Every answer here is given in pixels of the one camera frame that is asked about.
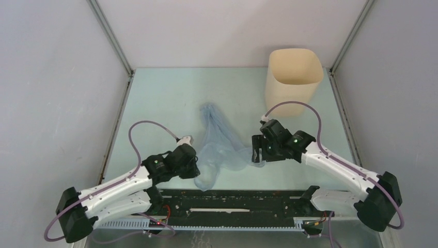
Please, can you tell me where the left aluminium frame post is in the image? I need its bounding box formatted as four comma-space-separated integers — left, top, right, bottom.
87, 0, 134, 77

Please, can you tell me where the white cable duct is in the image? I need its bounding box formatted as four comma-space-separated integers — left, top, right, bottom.
97, 218, 308, 232

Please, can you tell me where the aluminium frame post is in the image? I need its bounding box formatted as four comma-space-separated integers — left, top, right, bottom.
329, 0, 377, 75
87, 0, 134, 77

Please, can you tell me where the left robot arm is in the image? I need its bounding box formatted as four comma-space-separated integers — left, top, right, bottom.
56, 144, 200, 243

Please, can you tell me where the translucent blue trash bag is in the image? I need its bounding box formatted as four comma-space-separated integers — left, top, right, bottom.
194, 103, 266, 191

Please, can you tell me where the beige plastic trash bin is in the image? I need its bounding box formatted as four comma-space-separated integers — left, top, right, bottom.
264, 48, 324, 110

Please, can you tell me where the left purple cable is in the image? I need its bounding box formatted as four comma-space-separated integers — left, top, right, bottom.
43, 120, 182, 242

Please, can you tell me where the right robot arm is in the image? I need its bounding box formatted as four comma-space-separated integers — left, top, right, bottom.
252, 119, 402, 232

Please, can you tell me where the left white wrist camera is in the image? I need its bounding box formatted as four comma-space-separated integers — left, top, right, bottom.
177, 135, 194, 146

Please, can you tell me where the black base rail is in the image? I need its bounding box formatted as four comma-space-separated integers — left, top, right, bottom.
150, 186, 329, 229

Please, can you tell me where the small circuit board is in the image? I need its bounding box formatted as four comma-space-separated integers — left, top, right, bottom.
148, 220, 167, 228

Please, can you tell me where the right aluminium frame post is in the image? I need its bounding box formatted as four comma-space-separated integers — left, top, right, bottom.
329, 0, 377, 75

